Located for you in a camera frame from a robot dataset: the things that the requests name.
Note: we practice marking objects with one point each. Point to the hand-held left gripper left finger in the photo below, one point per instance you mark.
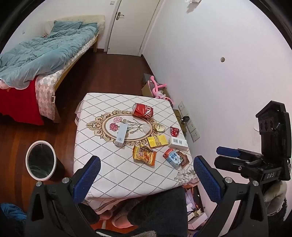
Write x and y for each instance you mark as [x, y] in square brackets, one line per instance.
[87, 180]

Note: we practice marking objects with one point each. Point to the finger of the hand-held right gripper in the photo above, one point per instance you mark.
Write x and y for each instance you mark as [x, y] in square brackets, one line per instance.
[225, 162]
[228, 150]

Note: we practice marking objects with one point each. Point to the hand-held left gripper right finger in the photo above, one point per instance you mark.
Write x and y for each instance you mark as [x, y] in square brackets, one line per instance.
[206, 180]

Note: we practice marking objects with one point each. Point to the brown packet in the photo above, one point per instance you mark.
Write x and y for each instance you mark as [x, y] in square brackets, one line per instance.
[184, 159]

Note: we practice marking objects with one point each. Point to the white cardboard box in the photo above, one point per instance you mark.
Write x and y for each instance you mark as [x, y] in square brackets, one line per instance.
[178, 143]

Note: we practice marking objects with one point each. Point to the white rimmed trash bin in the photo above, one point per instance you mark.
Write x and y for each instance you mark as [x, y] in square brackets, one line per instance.
[41, 159]

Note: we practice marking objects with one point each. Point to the pale blue toothpaste box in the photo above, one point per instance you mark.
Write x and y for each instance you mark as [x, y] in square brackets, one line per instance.
[121, 135]

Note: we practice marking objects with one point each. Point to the small red wrapper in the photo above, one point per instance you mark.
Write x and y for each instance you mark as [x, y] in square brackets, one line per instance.
[174, 131]

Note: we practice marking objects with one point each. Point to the orange snack wrapper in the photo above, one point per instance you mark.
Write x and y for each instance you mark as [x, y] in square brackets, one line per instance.
[143, 155]

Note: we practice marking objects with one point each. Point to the yellow packet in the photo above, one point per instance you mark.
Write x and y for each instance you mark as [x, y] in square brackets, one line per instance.
[157, 141]

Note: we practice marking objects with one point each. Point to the clear plastic wrap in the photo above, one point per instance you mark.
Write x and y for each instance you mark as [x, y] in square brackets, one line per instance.
[146, 128]

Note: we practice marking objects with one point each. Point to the red drink can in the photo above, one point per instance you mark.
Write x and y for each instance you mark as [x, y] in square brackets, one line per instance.
[143, 111]

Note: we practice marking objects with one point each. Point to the table with patterned tablecloth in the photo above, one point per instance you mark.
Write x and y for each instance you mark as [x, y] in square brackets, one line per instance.
[109, 168]

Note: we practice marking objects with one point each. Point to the boxes and papers under table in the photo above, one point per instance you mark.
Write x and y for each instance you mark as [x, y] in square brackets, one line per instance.
[194, 205]

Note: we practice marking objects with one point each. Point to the black plug charger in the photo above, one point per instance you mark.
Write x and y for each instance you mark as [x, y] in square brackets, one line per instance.
[186, 119]

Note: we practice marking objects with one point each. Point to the pink slipper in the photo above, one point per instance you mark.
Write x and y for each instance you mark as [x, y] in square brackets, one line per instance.
[122, 222]

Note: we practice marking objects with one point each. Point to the person's dark trouser legs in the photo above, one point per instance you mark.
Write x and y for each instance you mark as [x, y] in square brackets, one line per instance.
[157, 212]

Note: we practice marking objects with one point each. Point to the round gold lid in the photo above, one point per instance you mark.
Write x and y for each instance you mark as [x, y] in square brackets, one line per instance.
[160, 128]

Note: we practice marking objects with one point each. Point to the blue cloth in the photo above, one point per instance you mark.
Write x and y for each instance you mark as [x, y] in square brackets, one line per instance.
[12, 213]

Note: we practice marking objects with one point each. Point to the pink plush toy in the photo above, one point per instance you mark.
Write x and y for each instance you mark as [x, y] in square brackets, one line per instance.
[156, 87]

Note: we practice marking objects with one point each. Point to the checkered bed sheet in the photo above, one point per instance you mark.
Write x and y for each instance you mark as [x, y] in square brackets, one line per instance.
[46, 91]

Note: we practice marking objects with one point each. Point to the red blanket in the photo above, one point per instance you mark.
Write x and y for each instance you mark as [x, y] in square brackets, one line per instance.
[18, 103]

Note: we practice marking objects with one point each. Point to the wooden bed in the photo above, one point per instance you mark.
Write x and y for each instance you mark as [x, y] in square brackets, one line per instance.
[75, 57]

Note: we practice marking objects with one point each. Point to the pink cloth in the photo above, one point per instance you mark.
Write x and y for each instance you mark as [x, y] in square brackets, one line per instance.
[3, 85]

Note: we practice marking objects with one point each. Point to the blue duvet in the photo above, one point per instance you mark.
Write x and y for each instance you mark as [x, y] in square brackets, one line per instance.
[43, 54]

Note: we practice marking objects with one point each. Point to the white door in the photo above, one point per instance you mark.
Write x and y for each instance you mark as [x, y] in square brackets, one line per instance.
[132, 25]

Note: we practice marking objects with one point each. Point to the wall socket plate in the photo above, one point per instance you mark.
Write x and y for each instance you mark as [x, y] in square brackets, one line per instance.
[191, 128]
[195, 136]
[185, 124]
[183, 108]

